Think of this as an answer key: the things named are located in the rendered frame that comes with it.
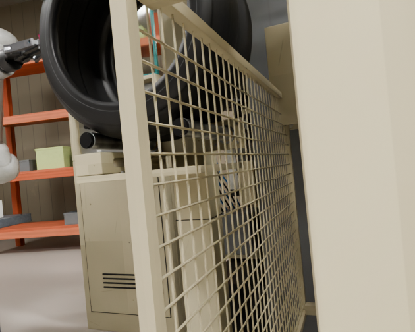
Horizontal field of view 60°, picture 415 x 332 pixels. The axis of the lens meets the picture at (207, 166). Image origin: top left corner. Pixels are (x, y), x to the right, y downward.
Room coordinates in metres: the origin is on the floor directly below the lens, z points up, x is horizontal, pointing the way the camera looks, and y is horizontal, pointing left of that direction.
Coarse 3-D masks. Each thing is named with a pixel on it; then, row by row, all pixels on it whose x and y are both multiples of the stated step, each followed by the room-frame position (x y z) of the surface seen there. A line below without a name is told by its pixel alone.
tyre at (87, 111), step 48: (48, 0) 0.95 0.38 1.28; (96, 0) 1.14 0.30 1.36; (192, 0) 0.80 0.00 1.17; (240, 0) 0.90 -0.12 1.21; (48, 48) 0.96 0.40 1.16; (96, 48) 1.21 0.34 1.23; (192, 48) 0.81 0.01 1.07; (240, 48) 0.91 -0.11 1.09; (96, 96) 1.17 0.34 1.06; (192, 96) 0.84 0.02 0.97
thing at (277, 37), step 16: (272, 32) 1.06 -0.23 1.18; (288, 32) 1.04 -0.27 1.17; (272, 48) 1.06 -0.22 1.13; (288, 48) 1.04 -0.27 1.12; (272, 64) 1.06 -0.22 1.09; (288, 64) 1.05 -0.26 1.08; (272, 80) 1.06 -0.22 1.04; (288, 80) 1.05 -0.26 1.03; (272, 96) 1.07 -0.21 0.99; (288, 96) 1.05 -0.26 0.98; (288, 112) 1.05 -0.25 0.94
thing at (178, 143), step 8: (224, 120) 1.17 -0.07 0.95; (232, 120) 1.16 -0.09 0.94; (240, 120) 1.15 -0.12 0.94; (232, 128) 1.16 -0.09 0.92; (240, 128) 1.15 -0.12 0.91; (168, 144) 1.25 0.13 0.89; (176, 144) 1.24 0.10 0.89; (192, 144) 1.22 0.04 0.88; (200, 144) 1.20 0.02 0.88; (208, 144) 1.19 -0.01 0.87; (216, 144) 1.18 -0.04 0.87; (232, 144) 1.16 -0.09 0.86; (168, 152) 1.25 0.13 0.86; (176, 152) 1.24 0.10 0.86; (192, 152) 1.22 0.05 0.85; (200, 152) 1.22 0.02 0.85
